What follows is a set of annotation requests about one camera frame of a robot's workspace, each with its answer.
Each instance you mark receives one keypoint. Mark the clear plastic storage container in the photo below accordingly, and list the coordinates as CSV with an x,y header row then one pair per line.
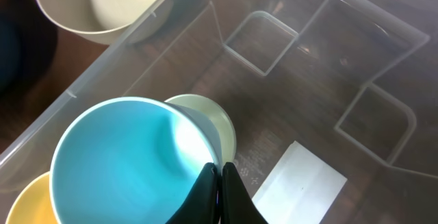
x,y
353,81

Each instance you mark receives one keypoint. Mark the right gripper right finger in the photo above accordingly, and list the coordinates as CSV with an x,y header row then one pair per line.
x,y
236,204

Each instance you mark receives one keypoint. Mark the light blue cup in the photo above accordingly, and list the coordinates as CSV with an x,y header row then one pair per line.
x,y
130,160

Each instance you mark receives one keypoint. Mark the yellow cup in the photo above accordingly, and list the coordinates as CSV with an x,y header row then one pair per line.
x,y
33,205

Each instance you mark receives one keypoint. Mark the cream large bowl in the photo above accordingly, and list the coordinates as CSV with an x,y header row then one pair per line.
x,y
100,21

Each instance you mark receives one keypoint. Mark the dark blue bowl upper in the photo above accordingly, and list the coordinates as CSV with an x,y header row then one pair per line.
x,y
10,52

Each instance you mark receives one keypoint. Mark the cream white cup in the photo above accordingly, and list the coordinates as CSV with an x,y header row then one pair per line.
x,y
217,116

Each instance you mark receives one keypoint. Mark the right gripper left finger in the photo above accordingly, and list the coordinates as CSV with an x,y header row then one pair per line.
x,y
200,206

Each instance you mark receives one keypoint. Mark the white paper label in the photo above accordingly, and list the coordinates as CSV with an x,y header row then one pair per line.
x,y
300,188

